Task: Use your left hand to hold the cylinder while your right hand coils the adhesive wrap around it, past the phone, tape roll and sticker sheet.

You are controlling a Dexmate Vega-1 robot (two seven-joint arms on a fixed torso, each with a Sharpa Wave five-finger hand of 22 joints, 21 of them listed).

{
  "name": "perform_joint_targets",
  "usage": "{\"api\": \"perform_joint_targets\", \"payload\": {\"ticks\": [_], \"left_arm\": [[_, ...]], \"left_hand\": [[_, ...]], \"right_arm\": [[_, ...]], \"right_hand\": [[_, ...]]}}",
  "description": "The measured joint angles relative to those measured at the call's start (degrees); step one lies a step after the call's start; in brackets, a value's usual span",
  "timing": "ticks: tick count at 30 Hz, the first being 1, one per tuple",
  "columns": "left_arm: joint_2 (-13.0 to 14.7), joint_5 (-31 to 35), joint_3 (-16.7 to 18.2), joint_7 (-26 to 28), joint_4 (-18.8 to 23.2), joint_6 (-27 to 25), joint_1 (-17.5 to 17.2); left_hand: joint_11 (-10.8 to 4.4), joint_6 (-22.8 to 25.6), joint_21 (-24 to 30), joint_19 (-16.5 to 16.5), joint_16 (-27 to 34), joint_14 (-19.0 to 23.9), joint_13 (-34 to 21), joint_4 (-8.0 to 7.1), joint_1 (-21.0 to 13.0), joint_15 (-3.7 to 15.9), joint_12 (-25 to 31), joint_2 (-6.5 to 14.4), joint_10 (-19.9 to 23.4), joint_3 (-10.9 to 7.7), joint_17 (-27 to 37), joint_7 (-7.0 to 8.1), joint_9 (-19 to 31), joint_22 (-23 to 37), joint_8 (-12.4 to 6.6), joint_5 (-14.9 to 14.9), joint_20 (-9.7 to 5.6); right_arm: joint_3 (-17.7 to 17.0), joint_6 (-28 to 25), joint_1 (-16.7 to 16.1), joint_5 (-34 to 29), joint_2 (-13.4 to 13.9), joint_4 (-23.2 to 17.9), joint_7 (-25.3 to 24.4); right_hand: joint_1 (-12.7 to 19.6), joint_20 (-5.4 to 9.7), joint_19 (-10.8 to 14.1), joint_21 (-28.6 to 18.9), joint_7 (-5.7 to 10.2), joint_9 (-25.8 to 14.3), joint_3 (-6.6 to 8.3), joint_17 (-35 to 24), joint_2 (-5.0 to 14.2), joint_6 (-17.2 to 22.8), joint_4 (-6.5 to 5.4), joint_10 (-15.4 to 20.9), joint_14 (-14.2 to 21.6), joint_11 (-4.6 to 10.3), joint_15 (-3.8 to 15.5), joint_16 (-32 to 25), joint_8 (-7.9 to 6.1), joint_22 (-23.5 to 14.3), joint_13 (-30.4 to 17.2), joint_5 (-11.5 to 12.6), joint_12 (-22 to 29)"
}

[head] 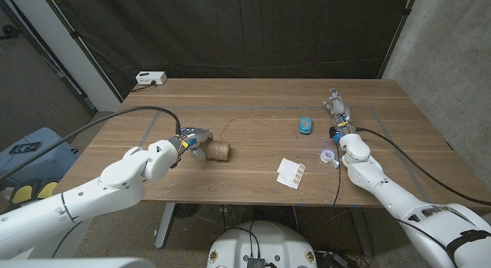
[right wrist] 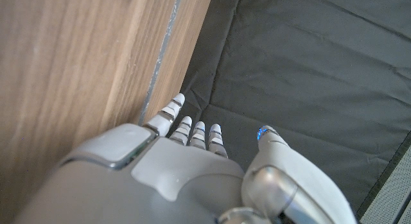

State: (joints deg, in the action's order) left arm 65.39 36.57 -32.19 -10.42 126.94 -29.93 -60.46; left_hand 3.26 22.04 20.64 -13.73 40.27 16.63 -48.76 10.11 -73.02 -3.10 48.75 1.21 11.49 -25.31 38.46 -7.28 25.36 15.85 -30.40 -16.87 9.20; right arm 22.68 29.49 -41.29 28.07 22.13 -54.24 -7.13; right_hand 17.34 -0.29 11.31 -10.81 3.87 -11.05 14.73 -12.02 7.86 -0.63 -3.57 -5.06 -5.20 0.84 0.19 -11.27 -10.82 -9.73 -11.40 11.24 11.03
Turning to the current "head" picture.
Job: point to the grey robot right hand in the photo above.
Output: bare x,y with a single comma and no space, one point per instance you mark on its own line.
339,110

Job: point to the white power box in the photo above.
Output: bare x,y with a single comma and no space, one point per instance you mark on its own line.
150,78

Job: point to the black backdrop stand pole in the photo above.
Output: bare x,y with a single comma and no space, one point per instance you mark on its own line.
76,37
401,28

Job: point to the clear tape roll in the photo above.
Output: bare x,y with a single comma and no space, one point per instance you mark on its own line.
328,156

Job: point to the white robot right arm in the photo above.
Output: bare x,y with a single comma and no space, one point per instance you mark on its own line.
403,200

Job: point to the jute twine strand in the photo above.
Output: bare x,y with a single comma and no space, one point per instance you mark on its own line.
261,114

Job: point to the white floor power strip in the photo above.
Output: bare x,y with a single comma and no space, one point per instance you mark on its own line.
337,259

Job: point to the white sticker sheet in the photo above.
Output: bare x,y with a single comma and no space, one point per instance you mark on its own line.
289,175

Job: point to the black wall hook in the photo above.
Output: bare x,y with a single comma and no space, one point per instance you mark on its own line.
9,31

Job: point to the black metal wall rail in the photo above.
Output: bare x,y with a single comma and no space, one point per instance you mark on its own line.
57,72

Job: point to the grey metal table leg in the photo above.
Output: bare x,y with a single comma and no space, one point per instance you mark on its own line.
360,229
165,225

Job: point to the black flat device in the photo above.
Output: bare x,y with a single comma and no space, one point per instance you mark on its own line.
25,147

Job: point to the black ribbed round object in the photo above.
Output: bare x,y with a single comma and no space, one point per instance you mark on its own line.
187,210

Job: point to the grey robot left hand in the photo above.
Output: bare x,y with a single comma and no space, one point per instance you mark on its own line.
192,135

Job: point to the yellow black shoe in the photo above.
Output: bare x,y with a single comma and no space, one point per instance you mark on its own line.
21,194

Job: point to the brown jute twine spool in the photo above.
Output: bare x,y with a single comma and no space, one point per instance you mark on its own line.
219,151

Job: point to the black backdrop curtain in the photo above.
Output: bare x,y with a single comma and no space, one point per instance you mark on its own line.
245,30

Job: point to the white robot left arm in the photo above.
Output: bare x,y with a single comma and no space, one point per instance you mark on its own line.
96,195

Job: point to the blue plastic bin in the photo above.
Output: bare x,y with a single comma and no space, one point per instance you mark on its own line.
46,162

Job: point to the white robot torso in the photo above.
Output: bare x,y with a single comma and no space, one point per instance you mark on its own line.
264,241

